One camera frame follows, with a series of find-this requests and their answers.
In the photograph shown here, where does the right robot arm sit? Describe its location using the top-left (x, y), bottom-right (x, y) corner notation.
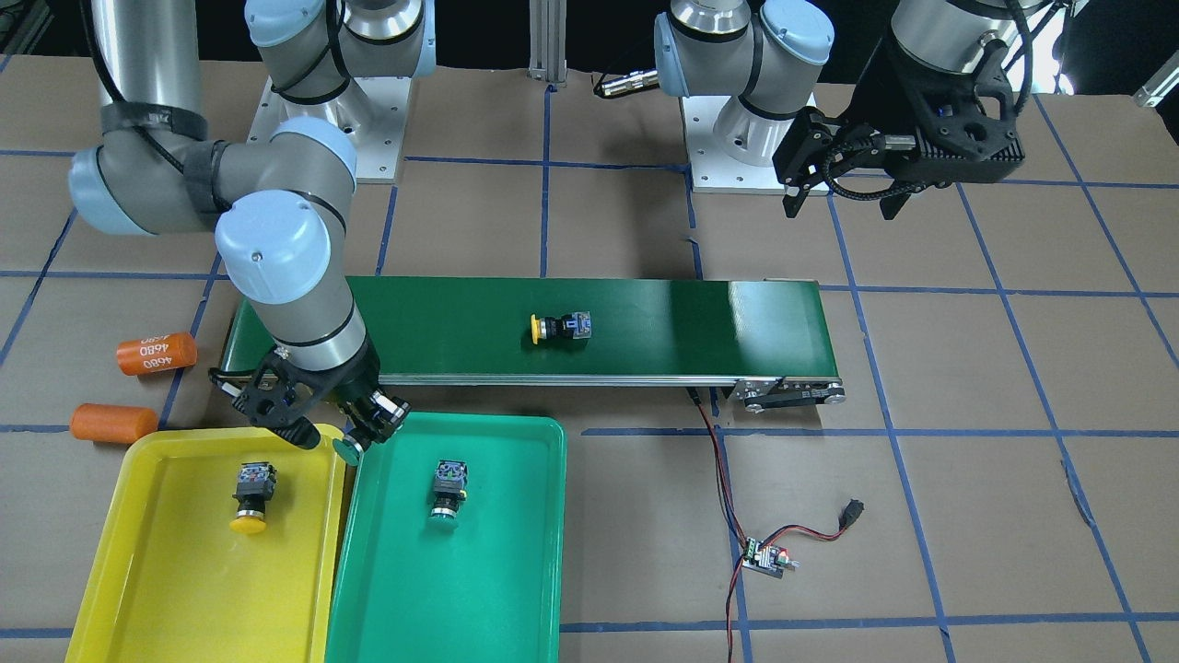
top-left (68, 1), bottom-right (448, 462)

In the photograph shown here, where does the orange cylinder with 4680 print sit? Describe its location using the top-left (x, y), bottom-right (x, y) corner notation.
top-left (116, 332), bottom-right (198, 375)

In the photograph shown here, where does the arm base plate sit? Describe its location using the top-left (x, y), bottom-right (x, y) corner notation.
top-left (681, 96), bottom-right (790, 196)
top-left (248, 76), bottom-right (414, 184)

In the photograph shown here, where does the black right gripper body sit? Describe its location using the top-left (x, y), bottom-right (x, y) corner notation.
top-left (210, 336), bottom-right (411, 449)

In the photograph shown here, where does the green conveyor belt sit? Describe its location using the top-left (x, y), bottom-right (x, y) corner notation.
top-left (216, 273), bottom-right (847, 413)

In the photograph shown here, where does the green push button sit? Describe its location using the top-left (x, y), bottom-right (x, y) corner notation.
top-left (426, 459), bottom-right (469, 531)
top-left (332, 433), bottom-right (370, 467)

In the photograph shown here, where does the aluminium frame post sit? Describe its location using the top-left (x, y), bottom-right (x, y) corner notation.
top-left (527, 0), bottom-right (567, 87)

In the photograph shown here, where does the yellow push button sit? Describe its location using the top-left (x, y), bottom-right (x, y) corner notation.
top-left (528, 311), bottom-right (593, 344)
top-left (230, 461), bottom-right (277, 536)

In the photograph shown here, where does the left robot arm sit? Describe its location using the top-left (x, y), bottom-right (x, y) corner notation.
top-left (653, 1), bottom-right (1045, 219)

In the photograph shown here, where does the small motor controller board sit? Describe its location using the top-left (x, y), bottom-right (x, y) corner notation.
top-left (740, 537), bottom-right (799, 579)

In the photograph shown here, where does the plain orange cylinder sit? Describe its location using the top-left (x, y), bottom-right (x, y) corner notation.
top-left (68, 403), bottom-right (158, 446)

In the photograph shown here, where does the black connector plug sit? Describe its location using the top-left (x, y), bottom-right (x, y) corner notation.
top-left (837, 498), bottom-right (867, 533)

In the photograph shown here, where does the yellow tray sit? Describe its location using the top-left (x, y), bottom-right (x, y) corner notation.
top-left (66, 425), bottom-right (345, 662)

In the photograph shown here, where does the red power wire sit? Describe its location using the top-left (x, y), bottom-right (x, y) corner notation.
top-left (686, 387), bottom-right (852, 663)

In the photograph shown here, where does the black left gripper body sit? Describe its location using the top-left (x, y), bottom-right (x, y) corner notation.
top-left (772, 37), bottom-right (1026, 188)

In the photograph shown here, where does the green tray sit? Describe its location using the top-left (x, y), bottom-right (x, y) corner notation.
top-left (325, 412), bottom-right (566, 662)

